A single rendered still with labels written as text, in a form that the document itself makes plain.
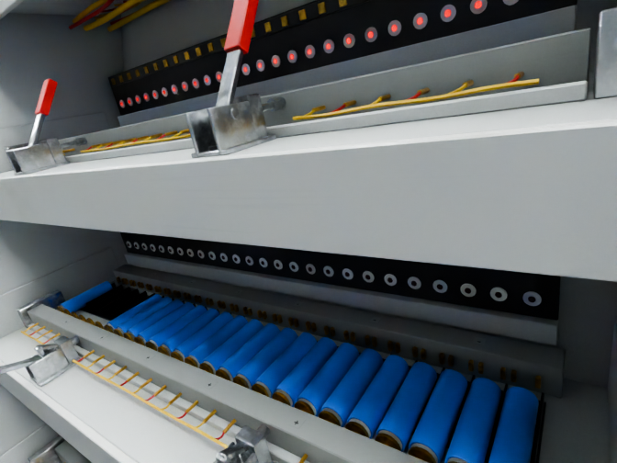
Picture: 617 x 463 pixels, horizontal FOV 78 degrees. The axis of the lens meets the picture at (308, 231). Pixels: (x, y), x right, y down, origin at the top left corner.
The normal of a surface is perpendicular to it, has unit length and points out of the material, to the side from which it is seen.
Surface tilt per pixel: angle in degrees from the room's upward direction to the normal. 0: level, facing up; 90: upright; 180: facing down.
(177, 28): 90
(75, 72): 90
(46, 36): 90
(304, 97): 108
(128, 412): 18
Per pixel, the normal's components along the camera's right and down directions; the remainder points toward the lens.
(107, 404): -0.18, -0.92
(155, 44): -0.59, 0.07
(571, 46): -0.55, 0.38
